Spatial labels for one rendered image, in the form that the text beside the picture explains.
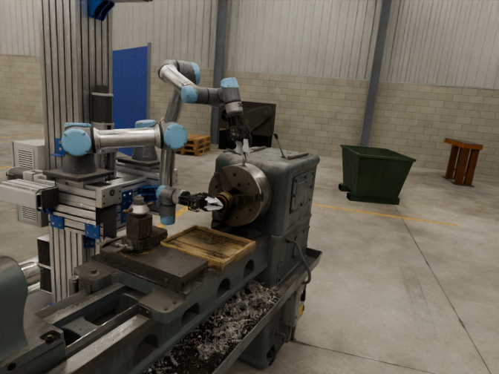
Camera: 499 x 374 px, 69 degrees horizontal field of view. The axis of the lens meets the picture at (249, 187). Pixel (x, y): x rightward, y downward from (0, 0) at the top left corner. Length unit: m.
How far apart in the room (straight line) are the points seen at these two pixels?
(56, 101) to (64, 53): 0.25
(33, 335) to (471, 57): 12.12
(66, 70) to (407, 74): 10.71
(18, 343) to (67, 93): 1.34
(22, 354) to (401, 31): 11.79
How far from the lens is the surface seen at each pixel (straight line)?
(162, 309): 1.23
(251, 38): 12.33
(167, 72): 1.90
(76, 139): 1.69
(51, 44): 2.19
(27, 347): 1.10
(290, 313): 2.43
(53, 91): 2.20
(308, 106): 11.80
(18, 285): 1.03
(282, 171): 1.87
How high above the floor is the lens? 1.57
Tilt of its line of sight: 14 degrees down
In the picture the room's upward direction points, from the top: 5 degrees clockwise
